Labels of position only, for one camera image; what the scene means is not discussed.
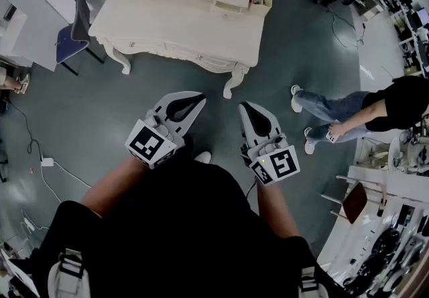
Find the white cluttered workbench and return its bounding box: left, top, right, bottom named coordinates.
left=314, top=129, right=429, bottom=298

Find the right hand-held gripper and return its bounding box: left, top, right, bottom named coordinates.
left=237, top=100, right=301, bottom=188

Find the workbench with monitors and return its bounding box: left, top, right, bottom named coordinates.
left=385, top=0, right=429, bottom=77

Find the white charger with cable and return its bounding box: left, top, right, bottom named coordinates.
left=19, top=209, right=50, bottom=234

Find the cream organizer box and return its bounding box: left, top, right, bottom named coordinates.
left=249, top=0, right=273, bottom=17

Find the person's black shirt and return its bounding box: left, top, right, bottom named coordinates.
left=32, top=135, right=339, bottom=298

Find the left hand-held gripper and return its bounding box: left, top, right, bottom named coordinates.
left=124, top=90, right=207, bottom=171

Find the brown seat stool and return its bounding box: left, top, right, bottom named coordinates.
left=320, top=174, right=388, bottom=226

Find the blue and black chair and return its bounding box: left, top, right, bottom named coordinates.
left=54, top=0, right=107, bottom=76

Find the cream dressing table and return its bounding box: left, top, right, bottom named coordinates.
left=88, top=0, right=274, bottom=100

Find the person's left forearm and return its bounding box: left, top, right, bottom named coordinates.
left=80, top=155, right=152, bottom=221

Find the black floor cable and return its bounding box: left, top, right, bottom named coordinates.
left=326, top=5, right=366, bottom=50

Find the person's right forearm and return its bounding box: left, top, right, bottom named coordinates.
left=255, top=181, right=302, bottom=239

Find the white harness strap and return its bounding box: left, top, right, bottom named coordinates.
left=297, top=265, right=332, bottom=298
left=48, top=248, right=92, bottom=298

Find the small cream dressing table drawer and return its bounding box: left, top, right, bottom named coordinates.
left=209, top=0, right=269, bottom=21

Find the white side table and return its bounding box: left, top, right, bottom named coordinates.
left=0, top=0, right=35, bottom=68

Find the white cable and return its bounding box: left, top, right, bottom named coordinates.
left=40, top=161, right=93, bottom=206

